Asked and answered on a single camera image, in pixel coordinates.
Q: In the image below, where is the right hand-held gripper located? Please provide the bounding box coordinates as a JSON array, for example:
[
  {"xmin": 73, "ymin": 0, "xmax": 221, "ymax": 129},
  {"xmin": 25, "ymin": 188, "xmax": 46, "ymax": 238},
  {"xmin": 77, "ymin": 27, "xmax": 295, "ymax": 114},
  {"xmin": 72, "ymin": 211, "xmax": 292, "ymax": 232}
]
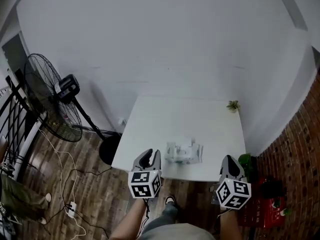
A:
[{"xmin": 210, "ymin": 154, "xmax": 252, "ymax": 211}]

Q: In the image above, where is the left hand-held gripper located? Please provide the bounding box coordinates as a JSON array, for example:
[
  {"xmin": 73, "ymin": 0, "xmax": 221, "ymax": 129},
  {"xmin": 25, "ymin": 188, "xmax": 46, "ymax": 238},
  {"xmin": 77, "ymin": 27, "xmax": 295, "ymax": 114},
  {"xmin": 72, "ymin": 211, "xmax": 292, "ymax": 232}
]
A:
[{"xmin": 127, "ymin": 148, "xmax": 163, "ymax": 200}]

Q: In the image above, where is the person's right forearm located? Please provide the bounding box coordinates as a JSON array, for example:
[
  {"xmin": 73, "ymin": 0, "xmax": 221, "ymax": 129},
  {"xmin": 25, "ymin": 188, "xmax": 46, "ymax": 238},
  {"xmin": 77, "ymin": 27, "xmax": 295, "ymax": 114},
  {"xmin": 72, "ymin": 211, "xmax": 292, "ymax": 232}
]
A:
[{"xmin": 219, "ymin": 208, "xmax": 248, "ymax": 240}]

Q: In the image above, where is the person's left forearm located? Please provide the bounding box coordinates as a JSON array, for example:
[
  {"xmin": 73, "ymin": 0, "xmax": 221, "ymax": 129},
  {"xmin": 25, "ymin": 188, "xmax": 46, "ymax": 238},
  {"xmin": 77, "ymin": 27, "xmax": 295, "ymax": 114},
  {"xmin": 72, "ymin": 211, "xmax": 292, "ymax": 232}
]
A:
[{"xmin": 107, "ymin": 197, "xmax": 149, "ymax": 240}]

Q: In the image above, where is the large leafy green plant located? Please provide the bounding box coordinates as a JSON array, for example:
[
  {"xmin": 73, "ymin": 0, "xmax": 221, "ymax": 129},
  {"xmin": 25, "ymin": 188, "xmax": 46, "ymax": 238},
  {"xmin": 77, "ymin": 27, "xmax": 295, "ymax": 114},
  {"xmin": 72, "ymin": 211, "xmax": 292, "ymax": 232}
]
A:
[{"xmin": 237, "ymin": 153, "xmax": 259, "ymax": 184}]

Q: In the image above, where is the black object on red box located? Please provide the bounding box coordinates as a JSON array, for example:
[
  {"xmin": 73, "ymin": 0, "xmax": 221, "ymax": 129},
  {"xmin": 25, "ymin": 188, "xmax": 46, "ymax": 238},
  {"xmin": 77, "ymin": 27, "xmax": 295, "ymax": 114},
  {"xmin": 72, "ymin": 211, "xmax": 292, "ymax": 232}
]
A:
[{"xmin": 259, "ymin": 175, "xmax": 284, "ymax": 200}]

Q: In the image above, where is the person's grey trouser leg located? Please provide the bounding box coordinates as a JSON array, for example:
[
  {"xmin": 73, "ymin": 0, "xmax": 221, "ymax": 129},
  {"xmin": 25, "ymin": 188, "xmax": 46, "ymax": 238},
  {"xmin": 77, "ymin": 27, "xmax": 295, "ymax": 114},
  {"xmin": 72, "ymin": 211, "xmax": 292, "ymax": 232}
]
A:
[{"xmin": 142, "ymin": 201, "xmax": 179, "ymax": 235}]

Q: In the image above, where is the red box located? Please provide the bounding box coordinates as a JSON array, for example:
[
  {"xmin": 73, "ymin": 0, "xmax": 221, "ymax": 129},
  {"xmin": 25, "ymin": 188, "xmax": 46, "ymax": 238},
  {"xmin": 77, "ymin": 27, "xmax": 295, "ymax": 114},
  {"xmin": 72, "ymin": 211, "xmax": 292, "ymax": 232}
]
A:
[{"xmin": 236, "ymin": 176, "xmax": 288, "ymax": 229}]

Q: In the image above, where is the small potted green plant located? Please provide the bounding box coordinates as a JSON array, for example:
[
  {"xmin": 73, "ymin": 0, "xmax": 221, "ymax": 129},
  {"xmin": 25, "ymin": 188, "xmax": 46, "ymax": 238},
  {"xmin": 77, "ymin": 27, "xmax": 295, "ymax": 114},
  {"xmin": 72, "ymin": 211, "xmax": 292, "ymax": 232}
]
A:
[{"xmin": 225, "ymin": 99, "xmax": 242, "ymax": 114}]

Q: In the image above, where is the person's grey shirt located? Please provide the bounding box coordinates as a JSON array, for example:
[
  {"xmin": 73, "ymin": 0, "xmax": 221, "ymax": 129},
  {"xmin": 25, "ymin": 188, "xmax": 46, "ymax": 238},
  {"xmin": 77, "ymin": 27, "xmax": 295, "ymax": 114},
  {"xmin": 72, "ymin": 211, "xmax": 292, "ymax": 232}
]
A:
[{"xmin": 136, "ymin": 222, "xmax": 219, "ymax": 240}]

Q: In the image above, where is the white power strip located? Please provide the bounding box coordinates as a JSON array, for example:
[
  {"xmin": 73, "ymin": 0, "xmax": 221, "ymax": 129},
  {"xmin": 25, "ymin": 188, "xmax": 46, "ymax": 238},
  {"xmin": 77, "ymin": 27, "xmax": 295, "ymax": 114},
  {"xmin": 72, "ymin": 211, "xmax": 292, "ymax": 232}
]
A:
[{"xmin": 65, "ymin": 201, "xmax": 77, "ymax": 219}]

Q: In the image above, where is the black standing fan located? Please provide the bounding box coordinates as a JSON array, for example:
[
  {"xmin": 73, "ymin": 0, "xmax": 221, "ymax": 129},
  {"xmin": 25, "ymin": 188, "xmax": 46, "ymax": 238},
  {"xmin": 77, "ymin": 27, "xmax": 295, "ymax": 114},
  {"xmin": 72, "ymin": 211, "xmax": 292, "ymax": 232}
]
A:
[{"xmin": 23, "ymin": 53, "xmax": 124, "ymax": 165}]

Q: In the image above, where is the black metal rack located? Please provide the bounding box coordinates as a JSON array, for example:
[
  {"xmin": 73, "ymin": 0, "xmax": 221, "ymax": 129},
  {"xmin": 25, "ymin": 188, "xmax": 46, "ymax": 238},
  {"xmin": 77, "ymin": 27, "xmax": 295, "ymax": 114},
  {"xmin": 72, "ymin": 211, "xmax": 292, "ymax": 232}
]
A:
[{"xmin": 0, "ymin": 68, "xmax": 49, "ymax": 180}]

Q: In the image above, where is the grey ceiling vent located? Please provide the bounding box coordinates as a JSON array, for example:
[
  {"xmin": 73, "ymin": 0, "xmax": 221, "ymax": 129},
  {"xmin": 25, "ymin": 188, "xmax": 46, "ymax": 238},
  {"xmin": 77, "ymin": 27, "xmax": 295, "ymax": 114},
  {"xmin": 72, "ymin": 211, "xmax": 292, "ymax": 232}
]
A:
[{"xmin": 278, "ymin": 0, "xmax": 309, "ymax": 32}]

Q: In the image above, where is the dark doorway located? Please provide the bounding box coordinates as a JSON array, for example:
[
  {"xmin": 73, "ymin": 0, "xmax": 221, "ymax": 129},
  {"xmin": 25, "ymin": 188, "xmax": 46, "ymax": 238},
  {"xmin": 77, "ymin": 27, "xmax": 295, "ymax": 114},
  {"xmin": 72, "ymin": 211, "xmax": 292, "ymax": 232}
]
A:
[{"xmin": 1, "ymin": 32, "xmax": 29, "ymax": 73}]

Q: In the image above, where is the black cable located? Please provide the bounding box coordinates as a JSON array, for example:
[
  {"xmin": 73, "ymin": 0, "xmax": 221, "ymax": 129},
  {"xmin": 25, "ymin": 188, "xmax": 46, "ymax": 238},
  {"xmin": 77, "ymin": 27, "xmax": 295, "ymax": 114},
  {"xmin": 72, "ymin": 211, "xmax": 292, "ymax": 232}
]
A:
[{"xmin": 41, "ymin": 165, "xmax": 113, "ymax": 235}]

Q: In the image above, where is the white cable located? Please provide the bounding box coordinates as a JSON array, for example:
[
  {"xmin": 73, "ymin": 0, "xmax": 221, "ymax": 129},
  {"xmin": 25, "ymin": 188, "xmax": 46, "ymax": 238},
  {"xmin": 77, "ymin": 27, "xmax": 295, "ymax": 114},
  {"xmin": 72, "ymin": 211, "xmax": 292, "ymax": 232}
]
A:
[{"xmin": 37, "ymin": 127, "xmax": 87, "ymax": 237}]

